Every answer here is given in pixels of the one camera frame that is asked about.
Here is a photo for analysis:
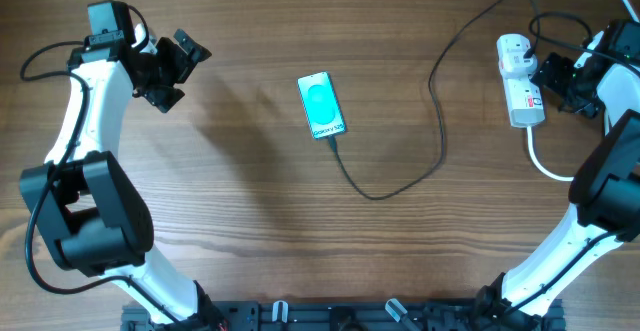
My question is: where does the white power strip cord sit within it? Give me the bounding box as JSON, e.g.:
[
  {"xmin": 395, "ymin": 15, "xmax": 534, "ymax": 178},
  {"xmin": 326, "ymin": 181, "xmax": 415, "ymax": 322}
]
[{"xmin": 525, "ymin": 0, "xmax": 640, "ymax": 183}]

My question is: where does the white USB charger plug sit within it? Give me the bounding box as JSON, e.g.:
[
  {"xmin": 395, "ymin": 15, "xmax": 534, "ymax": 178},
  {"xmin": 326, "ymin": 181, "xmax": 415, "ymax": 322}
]
[{"xmin": 499, "ymin": 52, "xmax": 538, "ymax": 78}]

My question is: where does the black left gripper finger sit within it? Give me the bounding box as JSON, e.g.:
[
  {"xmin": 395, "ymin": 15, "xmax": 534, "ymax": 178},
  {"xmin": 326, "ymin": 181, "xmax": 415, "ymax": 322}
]
[
  {"xmin": 144, "ymin": 86, "xmax": 185, "ymax": 113},
  {"xmin": 173, "ymin": 29, "xmax": 212, "ymax": 69}
]

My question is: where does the black camera cable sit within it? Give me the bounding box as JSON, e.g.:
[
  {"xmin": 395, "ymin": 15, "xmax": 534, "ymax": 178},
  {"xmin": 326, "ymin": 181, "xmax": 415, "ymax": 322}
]
[
  {"xmin": 18, "ymin": 3, "xmax": 201, "ymax": 330},
  {"xmin": 504, "ymin": 11, "xmax": 640, "ymax": 317}
]

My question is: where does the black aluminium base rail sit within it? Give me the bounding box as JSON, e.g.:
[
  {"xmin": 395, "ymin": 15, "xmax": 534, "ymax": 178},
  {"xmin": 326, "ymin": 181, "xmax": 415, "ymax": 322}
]
[{"xmin": 120, "ymin": 299, "xmax": 567, "ymax": 331}]

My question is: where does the white power strip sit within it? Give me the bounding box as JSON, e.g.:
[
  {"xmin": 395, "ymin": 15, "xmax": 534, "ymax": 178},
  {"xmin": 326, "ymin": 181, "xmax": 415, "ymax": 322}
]
[{"xmin": 496, "ymin": 34, "xmax": 545, "ymax": 128}]

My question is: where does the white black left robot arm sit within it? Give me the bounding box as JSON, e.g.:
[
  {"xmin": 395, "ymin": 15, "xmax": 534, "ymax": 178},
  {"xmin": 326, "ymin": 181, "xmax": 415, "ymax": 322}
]
[{"xmin": 20, "ymin": 27, "xmax": 228, "ymax": 330}]

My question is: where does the black left camera cable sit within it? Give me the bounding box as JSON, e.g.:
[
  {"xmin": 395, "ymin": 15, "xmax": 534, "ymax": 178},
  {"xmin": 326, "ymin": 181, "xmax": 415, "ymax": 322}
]
[{"xmin": 18, "ymin": 3, "xmax": 201, "ymax": 330}]

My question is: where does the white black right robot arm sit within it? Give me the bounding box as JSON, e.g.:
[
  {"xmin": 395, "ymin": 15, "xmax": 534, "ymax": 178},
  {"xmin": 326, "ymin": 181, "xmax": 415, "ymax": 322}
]
[{"xmin": 468, "ymin": 19, "xmax": 639, "ymax": 330}]

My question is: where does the smartphone with teal screen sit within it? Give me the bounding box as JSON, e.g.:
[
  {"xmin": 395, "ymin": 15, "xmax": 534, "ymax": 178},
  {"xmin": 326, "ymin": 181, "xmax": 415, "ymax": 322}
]
[{"xmin": 297, "ymin": 71, "xmax": 347, "ymax": 139}]

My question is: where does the black right camera cable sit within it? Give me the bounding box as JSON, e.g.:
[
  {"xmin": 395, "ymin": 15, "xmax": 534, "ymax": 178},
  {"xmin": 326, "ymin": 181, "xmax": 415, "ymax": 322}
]
[{"xmin": 504, "ymin": 11, "xmax": 640, "ymax": 317}]

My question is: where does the black USB-C charging cable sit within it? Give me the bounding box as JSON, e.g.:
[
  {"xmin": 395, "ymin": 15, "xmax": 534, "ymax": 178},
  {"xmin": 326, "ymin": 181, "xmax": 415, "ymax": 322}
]
[{"xmin": 326, "ymin": 0, "xmax": 544, "ymax": 202}]

